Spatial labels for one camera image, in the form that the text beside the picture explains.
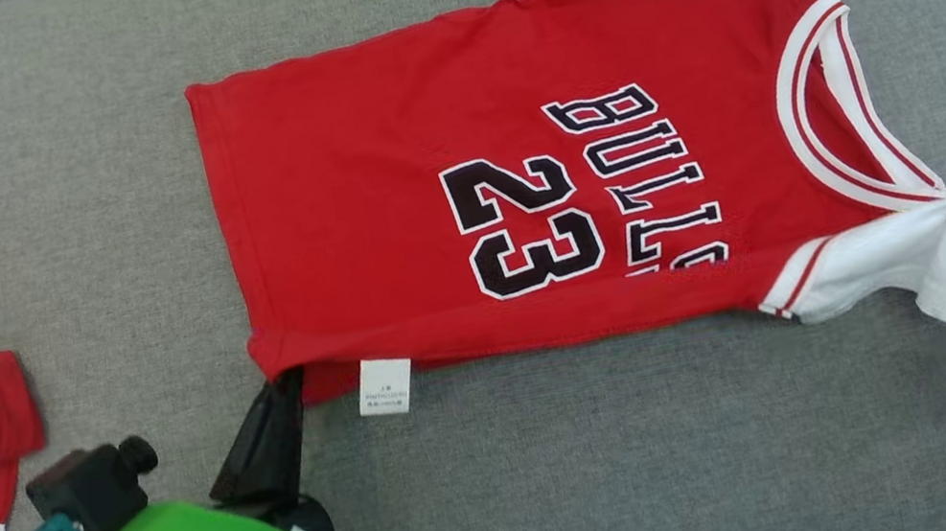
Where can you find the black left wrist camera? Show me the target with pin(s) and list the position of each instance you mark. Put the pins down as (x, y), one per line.
(89, 489)

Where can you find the red Bulls basketball jersey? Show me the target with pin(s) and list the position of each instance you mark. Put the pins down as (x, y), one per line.
(379, 175)

